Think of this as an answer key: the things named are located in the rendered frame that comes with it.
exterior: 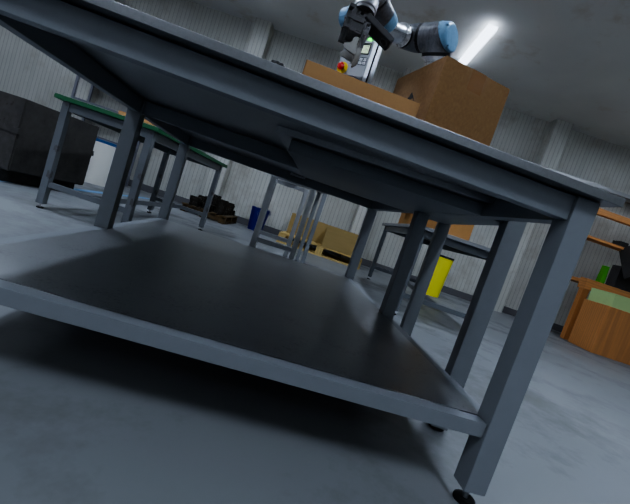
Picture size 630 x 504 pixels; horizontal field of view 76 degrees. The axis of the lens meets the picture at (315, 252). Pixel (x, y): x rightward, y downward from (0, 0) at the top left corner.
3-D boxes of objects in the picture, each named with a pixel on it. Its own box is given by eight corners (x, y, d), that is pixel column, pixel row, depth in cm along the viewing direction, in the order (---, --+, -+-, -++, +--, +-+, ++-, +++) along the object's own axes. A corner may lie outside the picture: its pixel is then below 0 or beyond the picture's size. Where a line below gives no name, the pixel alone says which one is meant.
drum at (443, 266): (412, 287, 638) (426, 249, 633) (436, 295, 638) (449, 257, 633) (418, 292, 599) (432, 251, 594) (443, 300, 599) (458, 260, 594)
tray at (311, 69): (293, 110, 114) (298, 96, 113) (378, 142, 117) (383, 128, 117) (300, 77, 84) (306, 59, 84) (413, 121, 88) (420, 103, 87)
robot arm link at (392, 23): (377, 19, 149) (364, -6, 141) (403, 17, 142) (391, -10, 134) (368, 37, 148) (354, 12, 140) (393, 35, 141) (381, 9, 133)
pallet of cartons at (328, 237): (356, 264, 727) (365, 237, 723) (360, 270, 631) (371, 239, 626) (282, 238, 727) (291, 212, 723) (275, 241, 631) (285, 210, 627)
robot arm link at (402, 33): (408, 27, 181) (338, -2, 147) (430, 25, 174) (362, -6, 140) (404, 55, 185) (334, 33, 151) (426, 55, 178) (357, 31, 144)
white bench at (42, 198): (146, 211, 471) (166, 144, 464) (207, 231, 470) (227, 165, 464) (24, 204, 281) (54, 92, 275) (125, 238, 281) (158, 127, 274)
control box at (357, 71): (341, 83, 215) (353, 48, 214) (370, 87, 208) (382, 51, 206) (333, 74, 206) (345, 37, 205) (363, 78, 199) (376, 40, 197)
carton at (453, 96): (372, 152, 145) (397, 78, 143) (426, 175, 153) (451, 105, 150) (415, 146, 116) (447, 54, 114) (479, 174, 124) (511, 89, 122)
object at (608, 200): (181, 134, 279) (182, 131, 279) (380, 204, 299) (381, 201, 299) (-86, -65, 72) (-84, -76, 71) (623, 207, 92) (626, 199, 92)
